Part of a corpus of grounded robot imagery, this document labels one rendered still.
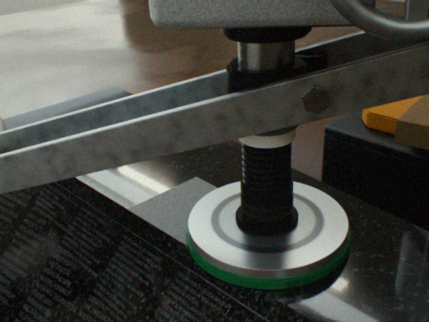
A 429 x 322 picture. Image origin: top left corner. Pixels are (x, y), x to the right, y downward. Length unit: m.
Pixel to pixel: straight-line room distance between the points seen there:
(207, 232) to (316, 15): 0.32
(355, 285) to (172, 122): 0.28
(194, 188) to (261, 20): 0.40
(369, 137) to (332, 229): 0.55
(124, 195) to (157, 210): 0.07
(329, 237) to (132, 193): 0.33
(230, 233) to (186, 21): 0.29
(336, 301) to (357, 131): 0.67
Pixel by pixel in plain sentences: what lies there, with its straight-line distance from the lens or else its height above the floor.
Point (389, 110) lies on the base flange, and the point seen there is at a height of 0.78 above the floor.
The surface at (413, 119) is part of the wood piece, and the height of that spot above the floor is 0.83.
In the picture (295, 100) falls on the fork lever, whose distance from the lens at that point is 0.51.
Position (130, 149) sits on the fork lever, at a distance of 0.57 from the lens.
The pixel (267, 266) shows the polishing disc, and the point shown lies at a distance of 0.58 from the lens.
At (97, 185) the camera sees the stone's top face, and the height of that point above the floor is 0.82.
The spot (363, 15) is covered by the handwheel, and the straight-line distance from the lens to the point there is 0.39.
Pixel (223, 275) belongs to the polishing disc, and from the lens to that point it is 0.59.
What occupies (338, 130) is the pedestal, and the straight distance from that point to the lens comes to 1.19.
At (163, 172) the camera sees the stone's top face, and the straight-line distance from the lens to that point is 0.84.
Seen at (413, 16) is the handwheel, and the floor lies 1.14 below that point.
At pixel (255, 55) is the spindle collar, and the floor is 1.08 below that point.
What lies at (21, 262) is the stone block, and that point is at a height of 0.70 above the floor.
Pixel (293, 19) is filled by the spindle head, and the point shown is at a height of 1.13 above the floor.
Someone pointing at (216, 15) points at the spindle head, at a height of 1.14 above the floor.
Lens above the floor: 1.22
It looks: 27 degrees down
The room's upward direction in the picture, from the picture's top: 3 degrees counter-clockwise
